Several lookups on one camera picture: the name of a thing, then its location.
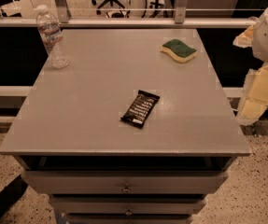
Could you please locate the black rxbar chocolate wrapper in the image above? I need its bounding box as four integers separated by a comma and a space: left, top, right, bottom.
120, 91, 160, 129

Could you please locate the grey drawer cabinet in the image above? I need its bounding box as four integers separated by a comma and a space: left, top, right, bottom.
0, 29, 249, 224

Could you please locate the metal drawer knob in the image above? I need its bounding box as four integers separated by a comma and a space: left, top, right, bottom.
124, 207, 133, 217
121, 184, 132, 194

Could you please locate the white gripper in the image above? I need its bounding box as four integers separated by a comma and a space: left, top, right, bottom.
233, 8, 268, 125

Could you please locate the clear plastic water bottle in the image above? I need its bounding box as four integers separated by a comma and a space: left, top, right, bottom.
35, 5, 69, 69

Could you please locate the grey metal railing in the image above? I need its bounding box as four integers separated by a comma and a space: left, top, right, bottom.
0, 0, 256, 28

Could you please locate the grey drawer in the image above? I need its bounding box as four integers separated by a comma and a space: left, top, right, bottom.
67, 215, 192, 224
21, 171, 228, 194
50, 196, 206, 215

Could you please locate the middle grey drawer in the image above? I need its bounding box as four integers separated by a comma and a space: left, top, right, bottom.
50, 196, 206, 215

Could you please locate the metal drawer knob top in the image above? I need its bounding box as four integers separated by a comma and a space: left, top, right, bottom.
121, 184, 132, 194

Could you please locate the bottom grey drawer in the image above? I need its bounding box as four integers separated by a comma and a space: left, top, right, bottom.
67, 215, 192, 224

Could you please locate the metal drawer knob middle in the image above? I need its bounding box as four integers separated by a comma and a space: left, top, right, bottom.
124, 207, 133, 217

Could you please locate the green and yellow sponge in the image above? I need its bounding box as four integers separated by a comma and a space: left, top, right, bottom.
161, 39, 197, 63

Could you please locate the top grey drawer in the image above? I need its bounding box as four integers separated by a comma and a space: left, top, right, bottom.
21, 171, 228, 194

